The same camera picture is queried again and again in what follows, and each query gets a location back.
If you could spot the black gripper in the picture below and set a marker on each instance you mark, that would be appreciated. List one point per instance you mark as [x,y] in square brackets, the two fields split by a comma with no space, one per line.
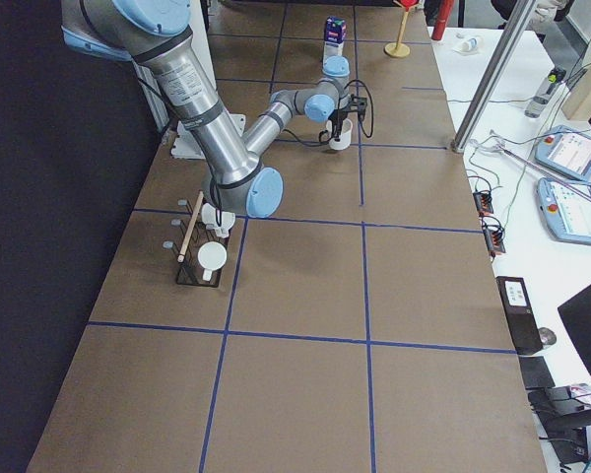
[338,117]

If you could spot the white smiley face mug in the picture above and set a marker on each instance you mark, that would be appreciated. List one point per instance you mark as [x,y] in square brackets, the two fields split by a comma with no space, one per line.
[346,135]

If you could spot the blue white milk carton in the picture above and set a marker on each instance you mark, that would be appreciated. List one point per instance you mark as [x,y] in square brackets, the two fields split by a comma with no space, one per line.
[334,37]

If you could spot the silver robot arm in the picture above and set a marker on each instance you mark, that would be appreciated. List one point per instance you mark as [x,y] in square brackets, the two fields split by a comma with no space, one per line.
[157,35]

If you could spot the wooden mug tree stand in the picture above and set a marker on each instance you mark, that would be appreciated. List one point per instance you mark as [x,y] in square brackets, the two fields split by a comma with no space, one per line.
[398,49]

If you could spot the white mug in rack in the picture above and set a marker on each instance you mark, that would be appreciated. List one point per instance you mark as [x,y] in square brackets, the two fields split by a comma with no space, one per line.
[221,222]

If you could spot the red cylinder bottle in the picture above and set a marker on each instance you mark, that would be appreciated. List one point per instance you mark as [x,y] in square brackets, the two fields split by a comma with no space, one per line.
[444,9]

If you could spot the small white bottle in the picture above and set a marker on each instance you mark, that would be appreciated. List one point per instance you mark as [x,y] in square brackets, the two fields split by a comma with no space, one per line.
[469,45]

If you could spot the upper orange connector block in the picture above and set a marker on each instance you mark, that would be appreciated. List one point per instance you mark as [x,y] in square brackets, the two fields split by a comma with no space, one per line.
[484,202]

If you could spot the orange connector block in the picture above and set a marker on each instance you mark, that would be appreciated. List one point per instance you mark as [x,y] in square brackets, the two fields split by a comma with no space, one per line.
[494,239]
[484,202]

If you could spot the white ribbed mug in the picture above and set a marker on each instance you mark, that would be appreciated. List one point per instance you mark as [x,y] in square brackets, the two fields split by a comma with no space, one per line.
[212,257]

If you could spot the lower orange connector block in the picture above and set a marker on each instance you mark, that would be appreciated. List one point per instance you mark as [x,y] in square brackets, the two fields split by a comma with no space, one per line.
[494,239]

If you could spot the upper teach pendant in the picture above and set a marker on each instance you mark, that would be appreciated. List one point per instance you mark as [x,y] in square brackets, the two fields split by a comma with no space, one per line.
[566,151]

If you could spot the teach pendant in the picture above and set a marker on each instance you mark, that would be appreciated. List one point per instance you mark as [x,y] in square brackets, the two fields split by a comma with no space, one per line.
[566,213]
[566,151]

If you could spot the lower teach pendant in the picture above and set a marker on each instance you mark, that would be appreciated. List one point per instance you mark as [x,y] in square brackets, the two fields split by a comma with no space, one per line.
[566,213]

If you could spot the black box with label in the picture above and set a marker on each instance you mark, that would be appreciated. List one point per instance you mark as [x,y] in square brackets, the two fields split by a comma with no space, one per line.
[519,315]

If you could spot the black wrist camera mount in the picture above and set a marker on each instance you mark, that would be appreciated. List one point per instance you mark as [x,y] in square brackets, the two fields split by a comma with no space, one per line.
[358,105]

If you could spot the aluminium frame post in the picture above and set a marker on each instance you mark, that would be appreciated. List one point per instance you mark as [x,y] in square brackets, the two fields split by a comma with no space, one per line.
[504,49]

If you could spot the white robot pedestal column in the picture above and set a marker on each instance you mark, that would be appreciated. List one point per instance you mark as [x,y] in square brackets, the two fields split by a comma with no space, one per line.
[195,97]

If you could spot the black wire mug rack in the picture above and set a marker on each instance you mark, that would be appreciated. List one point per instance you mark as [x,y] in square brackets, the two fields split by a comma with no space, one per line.
[189,272]

